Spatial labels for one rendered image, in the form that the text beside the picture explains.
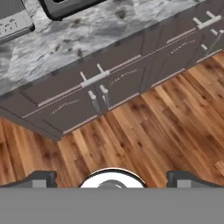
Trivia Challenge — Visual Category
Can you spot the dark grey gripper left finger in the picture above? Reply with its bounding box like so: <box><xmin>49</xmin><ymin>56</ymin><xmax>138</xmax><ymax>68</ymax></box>
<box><xmin>0</xmin><ymin>170</ymin><xmax>58</xmax><ymax>189</ymax></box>

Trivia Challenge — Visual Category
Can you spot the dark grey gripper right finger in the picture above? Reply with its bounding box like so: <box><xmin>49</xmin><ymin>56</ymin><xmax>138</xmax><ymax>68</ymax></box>
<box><xmin>165</xmin><ymin>170</ymin><xmax>224</xmax><ymax>189</ymax></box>

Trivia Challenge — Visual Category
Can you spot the round white and black object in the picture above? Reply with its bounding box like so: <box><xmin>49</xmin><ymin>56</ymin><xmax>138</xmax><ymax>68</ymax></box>
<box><xmin>77</xmin><ymin>167</ymin><xmax>147</xmax><ymax>189</ymax></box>

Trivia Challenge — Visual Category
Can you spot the grey cupboard door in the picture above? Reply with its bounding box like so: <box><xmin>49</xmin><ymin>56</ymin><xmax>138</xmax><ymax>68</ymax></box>
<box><xmin>150</xmin><ymin>37</ymin><xmax>203</xmax><ymax>88</ymax></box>
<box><xmin>100</xmin><ymin>64</ymin><xmax>145</xmax><ymax>111</ymax></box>
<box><xmin>43</xmin><ymin>94</ymin><xmax>101</xmax><ymax>136</ymax></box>
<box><xmin>186</xmin><ymin>27</ymin><xmax>224</xmax><ymax>64</ymax></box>

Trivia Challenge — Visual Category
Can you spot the wide grey drawer front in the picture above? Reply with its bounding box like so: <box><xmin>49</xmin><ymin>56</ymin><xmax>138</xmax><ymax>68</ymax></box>
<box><xmin>20</xmin><ymin>35</ymin><xmax>144</xmax><ymax>109</ymax></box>
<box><xmin>157</xmin><ymin>8</ymin><xmax>212</xmax><ymax>53</ymax></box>

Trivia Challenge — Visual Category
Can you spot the grey toaster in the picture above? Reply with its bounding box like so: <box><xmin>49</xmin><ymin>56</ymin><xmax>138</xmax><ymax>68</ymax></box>
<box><xmin>0</xmin><ymin>0</ymin><xmax>36</xmax><ymax>46</ymax></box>

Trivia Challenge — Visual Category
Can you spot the black sink basin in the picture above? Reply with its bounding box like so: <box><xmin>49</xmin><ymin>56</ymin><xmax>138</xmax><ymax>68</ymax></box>
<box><xmin>38</xmin><ymin>0</ymin><xmax>109</xmax><ymax>22</ymax></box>

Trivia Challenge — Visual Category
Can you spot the silver cupboard door handle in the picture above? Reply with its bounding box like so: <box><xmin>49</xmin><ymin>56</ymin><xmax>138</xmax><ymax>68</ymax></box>
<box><xmin>199</xmin><ymin>28</ymin><xmax>224</xmax><ymax>56</ymax></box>
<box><xmin>87</xmin><ymin>89</ymin><xmax>102</xmax><ymax>116</ymax></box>
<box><xmin>98</xmin><ymin>84</ymin><xmax>111</xmax><ymax>110</ymax></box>

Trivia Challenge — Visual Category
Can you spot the silver drawer bar handle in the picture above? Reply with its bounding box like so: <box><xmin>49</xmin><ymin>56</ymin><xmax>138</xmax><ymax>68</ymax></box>
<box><xmin>192</xmin><ymin>10</ymin><xmax>223</xmax><ymax>32</ymax></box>
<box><xmin>80</xmin><ymin>63</ymin><xmax>111</xmax><ymax>89</ymax></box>

